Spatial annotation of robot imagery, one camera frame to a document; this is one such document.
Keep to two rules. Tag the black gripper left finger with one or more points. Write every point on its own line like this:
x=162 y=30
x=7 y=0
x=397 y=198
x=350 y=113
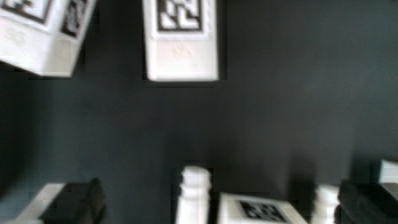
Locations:
x=66 y=204

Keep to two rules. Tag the white tagged leg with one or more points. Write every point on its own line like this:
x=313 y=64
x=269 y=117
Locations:
x=325 y=204
x=253 y=210

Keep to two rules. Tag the white chair leg with tag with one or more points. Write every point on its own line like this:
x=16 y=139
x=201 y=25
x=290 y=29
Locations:
x=194 y=196

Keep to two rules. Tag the white tagged leg centre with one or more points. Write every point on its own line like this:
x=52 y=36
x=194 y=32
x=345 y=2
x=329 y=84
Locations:
x=253 y=210

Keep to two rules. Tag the white chair leg block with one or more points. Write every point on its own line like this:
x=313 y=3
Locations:
x=180 y=38

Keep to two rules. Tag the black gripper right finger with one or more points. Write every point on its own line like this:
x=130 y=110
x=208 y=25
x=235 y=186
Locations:
x=368 y=203

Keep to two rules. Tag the white chair back frame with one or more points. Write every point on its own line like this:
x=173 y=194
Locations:
x=43 y=28

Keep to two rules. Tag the white tagged leg right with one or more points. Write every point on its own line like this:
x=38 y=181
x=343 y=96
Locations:
x=325 y=204

